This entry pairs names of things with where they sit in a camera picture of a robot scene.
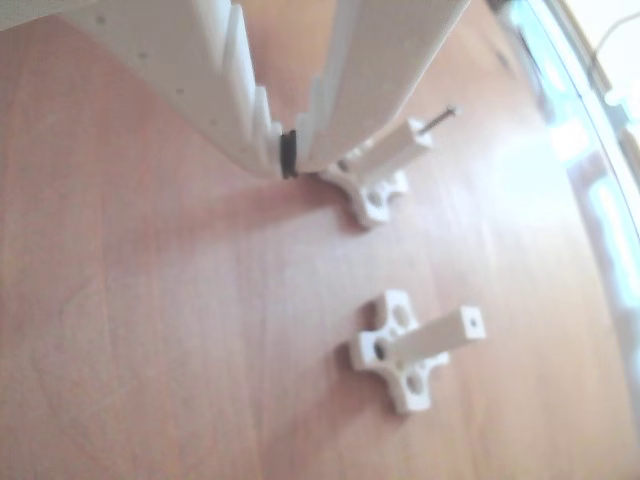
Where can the silver metal screw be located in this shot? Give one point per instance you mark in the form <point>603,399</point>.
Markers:
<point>440,121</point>

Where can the white cross-base post stand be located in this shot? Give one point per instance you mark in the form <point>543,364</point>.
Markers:
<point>395,147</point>
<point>435,340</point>

